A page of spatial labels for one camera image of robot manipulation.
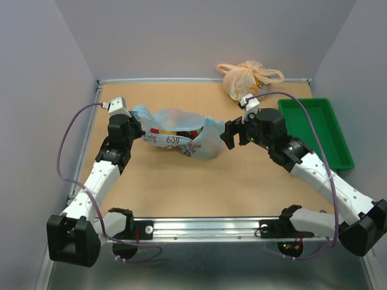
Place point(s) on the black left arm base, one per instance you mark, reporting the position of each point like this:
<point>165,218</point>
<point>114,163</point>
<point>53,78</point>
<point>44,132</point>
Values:
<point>142,230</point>

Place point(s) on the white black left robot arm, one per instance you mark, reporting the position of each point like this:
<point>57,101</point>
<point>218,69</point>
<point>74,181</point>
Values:
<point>77,234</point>

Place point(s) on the aluminium frame rail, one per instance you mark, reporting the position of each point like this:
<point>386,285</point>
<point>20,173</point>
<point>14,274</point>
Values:
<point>176,244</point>

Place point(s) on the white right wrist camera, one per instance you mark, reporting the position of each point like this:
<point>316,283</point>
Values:
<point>250,104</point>

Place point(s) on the green plastic tray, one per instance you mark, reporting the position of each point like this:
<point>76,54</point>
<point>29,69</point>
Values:
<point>326,126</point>

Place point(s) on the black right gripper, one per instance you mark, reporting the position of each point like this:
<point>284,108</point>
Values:
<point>231,127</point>

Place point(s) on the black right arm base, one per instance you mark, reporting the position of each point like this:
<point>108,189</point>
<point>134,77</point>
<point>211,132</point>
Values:
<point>290,241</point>

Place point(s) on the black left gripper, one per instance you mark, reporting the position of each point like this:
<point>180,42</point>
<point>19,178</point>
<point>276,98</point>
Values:
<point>137,125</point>

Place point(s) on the yellow round fruit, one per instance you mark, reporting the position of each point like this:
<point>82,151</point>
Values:
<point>167,132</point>

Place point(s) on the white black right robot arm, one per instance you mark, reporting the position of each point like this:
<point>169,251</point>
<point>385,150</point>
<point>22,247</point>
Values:
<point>360,221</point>

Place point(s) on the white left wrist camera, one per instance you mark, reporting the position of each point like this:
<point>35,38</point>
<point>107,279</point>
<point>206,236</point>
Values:
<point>116,106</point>

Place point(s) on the red round fruit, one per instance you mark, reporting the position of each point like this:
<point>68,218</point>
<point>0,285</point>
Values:
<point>188,134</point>

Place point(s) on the orange knotted plastic bag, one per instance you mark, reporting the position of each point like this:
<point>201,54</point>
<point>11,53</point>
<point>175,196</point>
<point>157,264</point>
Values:
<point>250,77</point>

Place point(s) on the blue printed plastic bag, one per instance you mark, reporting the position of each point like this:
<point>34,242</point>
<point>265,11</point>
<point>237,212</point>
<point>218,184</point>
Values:
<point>205,146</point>

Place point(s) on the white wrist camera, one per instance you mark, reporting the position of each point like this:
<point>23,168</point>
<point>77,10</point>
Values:
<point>116,106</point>
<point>250,104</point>

